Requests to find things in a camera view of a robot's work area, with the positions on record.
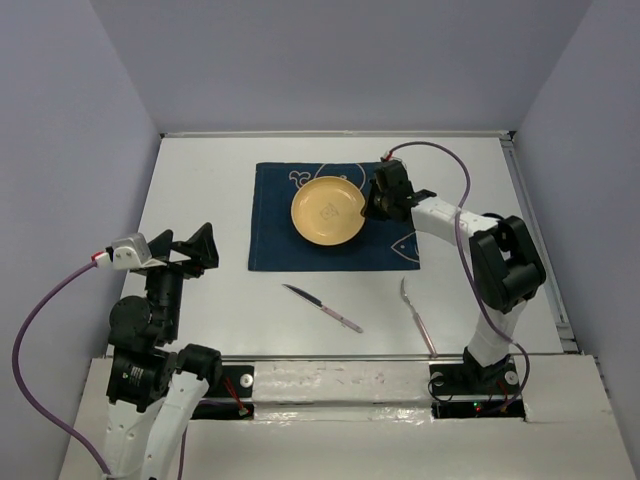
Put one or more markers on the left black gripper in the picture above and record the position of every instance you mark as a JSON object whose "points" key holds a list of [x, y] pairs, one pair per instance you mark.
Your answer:
{"points": [[202, 246]]}

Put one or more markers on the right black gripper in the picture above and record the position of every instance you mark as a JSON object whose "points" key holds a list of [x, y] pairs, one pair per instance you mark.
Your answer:
{"points": [[374, 187]]}

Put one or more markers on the yellow plate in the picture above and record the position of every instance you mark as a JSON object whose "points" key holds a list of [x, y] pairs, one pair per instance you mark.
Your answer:
{"points": [[326, 211]]}

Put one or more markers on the dark blue cloth placemat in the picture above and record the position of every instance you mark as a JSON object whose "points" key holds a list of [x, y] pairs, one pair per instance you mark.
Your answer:
{"points": [[276, 246]]}

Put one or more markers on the knife with pink handle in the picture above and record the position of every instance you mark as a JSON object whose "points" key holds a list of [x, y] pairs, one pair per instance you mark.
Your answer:
{"points": [[325, 309]]}

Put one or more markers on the dark blue cup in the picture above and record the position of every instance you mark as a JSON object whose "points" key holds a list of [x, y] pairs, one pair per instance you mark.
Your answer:
{"points": [[493, 216]]}

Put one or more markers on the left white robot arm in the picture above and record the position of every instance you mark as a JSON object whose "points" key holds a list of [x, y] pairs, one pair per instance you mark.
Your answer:
{"points": [[153, 393]]}

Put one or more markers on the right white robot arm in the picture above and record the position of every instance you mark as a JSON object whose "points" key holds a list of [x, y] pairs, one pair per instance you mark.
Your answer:
{"points": [[498, 255]]}

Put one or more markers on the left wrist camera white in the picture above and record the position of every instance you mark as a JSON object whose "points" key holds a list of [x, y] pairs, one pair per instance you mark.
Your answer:
{"points": [[128, 253]]}

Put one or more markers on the fork with pink handle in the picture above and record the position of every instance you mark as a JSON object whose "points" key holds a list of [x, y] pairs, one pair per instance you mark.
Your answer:
{"points": [[417, 320]]}

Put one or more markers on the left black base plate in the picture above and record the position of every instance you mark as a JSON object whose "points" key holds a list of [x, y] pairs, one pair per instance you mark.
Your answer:
{"points": [[232, 398]]}

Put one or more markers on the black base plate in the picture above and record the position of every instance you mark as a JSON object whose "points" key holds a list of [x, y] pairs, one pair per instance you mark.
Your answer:
{"points": [[232, 398], [453, 398]]}

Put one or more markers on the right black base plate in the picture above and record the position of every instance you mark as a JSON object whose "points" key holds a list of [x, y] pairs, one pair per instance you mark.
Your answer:
{"points": [[453, 398]]}

